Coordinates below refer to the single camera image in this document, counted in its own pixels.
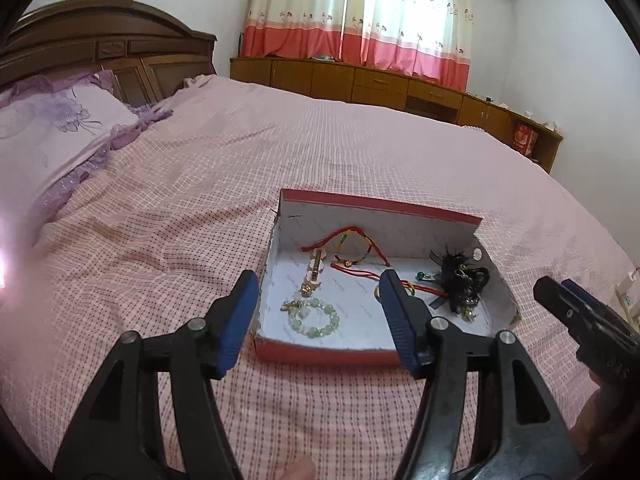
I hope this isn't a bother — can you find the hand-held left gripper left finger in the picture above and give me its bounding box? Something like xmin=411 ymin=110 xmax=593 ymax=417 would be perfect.
xmin=52 ymin=270 xmax=260 ymax=480

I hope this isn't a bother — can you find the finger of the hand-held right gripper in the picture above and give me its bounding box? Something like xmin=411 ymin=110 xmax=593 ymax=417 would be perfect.
xmin=532 ymin=276 xmax=609 ymax=346
xmin=560 ymin=280 xmax=640 ymax=342

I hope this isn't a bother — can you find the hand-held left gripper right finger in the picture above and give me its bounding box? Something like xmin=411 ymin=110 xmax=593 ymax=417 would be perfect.
xmin=377 ymin=269 xmax=584 ymax=480

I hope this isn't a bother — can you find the red and white cardboard box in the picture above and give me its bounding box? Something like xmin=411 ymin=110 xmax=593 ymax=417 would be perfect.
xmin=252 ymin=188 xmax=521 ymax=367

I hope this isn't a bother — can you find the green bead bracelet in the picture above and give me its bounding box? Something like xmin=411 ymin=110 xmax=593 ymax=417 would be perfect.
xmin=281 ymin=297 xmax=340 ymax=340

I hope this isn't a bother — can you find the black feather hair accessory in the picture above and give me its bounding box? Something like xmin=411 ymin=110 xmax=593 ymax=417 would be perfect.
xmin=429 ymin=247 xmax=492 ymax=322

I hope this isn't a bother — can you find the red cord bracelet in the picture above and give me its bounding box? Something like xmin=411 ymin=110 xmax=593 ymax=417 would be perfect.
xmin=331 ymin=264 xmax=448 ymax=306

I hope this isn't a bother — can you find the multicolour woven bracelet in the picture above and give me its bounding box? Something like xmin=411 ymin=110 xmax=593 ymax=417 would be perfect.
xmin=334 ymin=230 xmax=375 ymax=267

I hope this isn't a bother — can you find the pink and gold hairpin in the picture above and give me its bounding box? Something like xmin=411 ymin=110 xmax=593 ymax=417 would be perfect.
xmin=300 ymin=247 xmax=334 ymax=297

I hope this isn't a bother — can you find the person's right hand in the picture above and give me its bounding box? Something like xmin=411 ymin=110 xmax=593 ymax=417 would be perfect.
xmin=570 ymin=371 xmax=617 ymax=456

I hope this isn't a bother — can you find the person's left hand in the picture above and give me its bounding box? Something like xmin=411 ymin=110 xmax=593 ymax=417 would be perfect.
xmin=282 ymin=460 xmax=317 ymax=480

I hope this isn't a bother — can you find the white power strip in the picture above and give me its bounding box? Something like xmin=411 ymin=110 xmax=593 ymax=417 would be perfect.
xmin=616 ymin=269 xmax=640 ymax=322

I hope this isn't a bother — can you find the pink checked bed cover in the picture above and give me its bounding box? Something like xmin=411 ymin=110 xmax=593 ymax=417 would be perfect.
xmin=0 ymin=74 xmax=640 ymax=480

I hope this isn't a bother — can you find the red paper bag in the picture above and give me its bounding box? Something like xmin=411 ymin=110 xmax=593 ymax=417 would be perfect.
xmin=514 ymin=124 xmax=540 ymax=157

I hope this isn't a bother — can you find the long wooden cabinet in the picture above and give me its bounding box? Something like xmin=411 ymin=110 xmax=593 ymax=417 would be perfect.
xmin=230 ymin=56 xmax=564 ymax=175

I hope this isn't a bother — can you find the purple floral pillow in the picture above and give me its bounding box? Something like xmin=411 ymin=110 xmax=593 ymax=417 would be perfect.
xmin=0 ymin=70 xmax=174 ymax=222

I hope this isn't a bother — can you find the brown wooden headboard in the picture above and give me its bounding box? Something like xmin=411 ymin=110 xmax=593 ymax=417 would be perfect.
xmin=0 ymin=0 xmax=219 ymax=111

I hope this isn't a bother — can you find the cream and red curtain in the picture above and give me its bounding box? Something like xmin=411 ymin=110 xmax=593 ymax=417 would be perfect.
xmin=239 ymin=0 xmax=475 ymax=94

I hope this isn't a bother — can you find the thin red string bracelet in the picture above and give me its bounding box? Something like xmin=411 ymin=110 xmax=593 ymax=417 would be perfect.
xmin=301 ymin=226 xmax=391 ymax=267

